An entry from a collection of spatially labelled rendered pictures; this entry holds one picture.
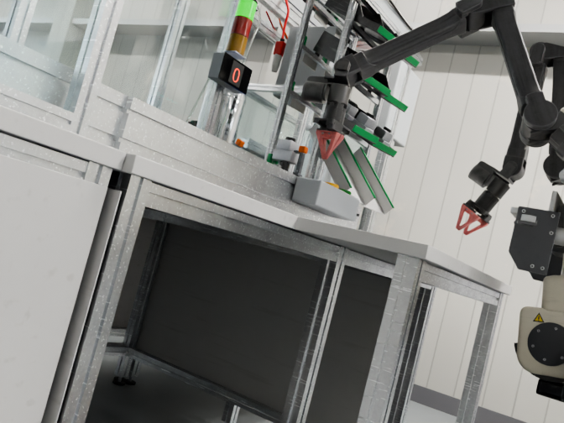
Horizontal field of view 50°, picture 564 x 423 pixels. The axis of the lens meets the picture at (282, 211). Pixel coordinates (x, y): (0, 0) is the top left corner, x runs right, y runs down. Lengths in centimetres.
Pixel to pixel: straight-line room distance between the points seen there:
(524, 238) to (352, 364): 96
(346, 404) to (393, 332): 117
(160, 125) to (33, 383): 47
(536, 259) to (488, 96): 338
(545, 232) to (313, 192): 60
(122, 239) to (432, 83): 429
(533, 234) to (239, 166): 78
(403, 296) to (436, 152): 371
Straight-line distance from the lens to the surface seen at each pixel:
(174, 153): 114
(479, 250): 466
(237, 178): 128
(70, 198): 94
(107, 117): 105
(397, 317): 124
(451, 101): 500
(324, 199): 144
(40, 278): 94
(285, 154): 170
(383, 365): 126
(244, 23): 171
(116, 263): 101
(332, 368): 241
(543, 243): 165
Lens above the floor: 76
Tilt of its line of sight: 4 degrees up
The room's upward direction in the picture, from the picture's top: 15 degrees clockwise
